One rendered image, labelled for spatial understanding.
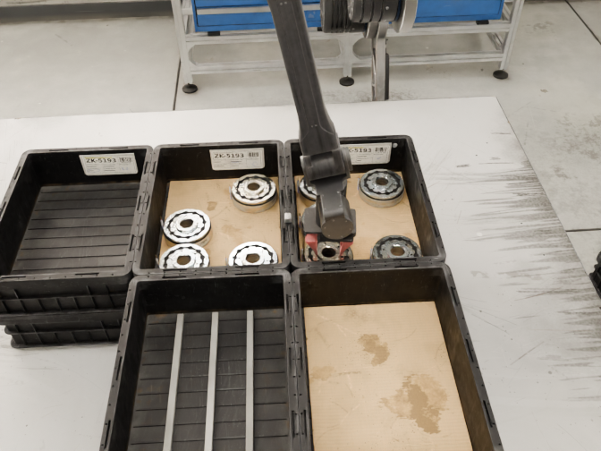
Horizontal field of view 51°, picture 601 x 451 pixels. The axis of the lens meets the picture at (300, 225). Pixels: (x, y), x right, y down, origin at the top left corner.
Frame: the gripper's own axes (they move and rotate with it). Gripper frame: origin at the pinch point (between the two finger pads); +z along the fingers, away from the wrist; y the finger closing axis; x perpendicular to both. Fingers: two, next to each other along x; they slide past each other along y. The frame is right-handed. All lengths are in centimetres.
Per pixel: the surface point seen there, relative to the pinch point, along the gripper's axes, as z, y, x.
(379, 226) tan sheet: 4.5, 11.4, 11.1
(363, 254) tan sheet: 4.2, 7.6, 2.7
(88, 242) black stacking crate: 5, -52, 5
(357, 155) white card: -0.5, 6.7, 29.5
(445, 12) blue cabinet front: 57, 59, 205
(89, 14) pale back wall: 95, -145, 268
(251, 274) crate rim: -5.8, -14.5, -11.4
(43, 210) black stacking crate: 5, -66, 15
